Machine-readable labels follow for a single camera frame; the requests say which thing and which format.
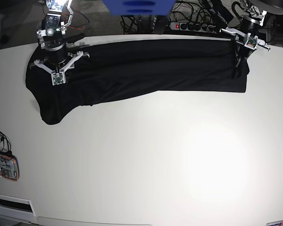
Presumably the black power strip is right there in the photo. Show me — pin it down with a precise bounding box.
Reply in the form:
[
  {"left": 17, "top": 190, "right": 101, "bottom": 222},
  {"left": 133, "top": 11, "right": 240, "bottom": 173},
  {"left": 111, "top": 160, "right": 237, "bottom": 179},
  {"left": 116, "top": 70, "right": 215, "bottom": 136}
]
[{"left": 169, "top": 22, "right": 216, "bottom": 33}]

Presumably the white table cable grommet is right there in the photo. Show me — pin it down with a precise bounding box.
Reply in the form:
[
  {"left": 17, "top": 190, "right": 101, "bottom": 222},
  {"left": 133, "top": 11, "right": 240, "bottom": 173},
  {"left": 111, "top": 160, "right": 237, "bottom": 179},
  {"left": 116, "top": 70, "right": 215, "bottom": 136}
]
[{"left": 0, "top": 194, "right": 36, "bottom": 216}]

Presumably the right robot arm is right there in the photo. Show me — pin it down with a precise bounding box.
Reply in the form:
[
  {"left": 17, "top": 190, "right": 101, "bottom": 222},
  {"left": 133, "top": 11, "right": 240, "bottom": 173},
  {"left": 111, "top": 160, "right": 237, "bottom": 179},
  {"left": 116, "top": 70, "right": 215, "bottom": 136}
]
[{"left": 30, "top": 0, "right": 90, "bottom": 86}]

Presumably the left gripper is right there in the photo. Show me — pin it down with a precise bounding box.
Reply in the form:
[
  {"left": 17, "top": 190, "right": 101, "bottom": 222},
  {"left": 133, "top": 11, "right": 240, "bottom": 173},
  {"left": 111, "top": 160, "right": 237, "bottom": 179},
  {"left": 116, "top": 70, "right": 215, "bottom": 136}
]
[{"left": 219, "top": 17, "right": 270, "bottom": 68}]

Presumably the blue plastic bin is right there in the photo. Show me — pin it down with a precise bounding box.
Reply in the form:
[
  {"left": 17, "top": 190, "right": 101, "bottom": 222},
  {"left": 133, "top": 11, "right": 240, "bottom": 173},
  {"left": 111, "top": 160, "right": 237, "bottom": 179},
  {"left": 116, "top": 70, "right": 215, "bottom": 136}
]
[{"left": 103, "top": 0, "right": 175, "bottom": 16}]

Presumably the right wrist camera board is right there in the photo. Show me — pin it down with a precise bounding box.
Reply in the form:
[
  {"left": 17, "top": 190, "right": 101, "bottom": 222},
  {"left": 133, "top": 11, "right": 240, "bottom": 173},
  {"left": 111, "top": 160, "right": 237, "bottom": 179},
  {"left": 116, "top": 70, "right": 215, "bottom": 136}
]
[{"left": 51, "top": 73, "right": 65, "bottom": 86}]

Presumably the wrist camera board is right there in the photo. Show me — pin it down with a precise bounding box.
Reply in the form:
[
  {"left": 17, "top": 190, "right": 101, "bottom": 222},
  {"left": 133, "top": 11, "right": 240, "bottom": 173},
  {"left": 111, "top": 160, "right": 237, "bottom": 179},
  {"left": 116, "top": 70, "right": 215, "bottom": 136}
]
[
  {"left": 244, "top": 36, "right": 258, "bottom": 50},
  {"left": 51, "top": 73, "right": 65, "bottom": 86}
]

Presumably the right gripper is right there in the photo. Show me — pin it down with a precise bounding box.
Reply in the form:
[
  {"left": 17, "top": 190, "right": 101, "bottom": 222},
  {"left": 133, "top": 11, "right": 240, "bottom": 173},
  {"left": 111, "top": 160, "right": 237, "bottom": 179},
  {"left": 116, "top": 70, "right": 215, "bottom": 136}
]
[{"left": 29, "top": 44, "right": 90, "bottom": 84}]

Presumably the orange clear component case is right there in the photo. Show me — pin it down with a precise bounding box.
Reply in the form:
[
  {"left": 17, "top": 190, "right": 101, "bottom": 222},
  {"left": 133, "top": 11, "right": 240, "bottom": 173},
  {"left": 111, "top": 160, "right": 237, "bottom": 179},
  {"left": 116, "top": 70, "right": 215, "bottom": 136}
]
[{"left": 0, "top": 154, "right": 20, "bottom": 181}]

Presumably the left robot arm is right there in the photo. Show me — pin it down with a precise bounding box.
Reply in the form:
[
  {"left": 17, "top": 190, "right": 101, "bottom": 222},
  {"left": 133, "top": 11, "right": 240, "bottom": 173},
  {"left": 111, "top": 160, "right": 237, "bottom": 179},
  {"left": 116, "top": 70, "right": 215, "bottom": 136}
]
[{"left": 219, "top": 0, "right": 270, "bottom": 67}]

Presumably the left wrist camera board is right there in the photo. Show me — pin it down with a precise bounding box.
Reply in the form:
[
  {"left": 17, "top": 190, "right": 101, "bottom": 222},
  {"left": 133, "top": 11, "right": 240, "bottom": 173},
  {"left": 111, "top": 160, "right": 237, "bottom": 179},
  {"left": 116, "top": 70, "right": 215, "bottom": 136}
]
[{"left": 244, "top": 36, "right": 258, "bottom": 50}]

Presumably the black T-shirt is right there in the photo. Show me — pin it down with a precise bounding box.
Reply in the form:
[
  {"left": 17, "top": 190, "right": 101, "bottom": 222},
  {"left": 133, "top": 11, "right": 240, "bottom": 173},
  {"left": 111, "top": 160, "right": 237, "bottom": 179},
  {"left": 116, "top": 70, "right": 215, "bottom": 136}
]
[{"left": 25, "top": 39, "right": 250, "bottom": 125}]

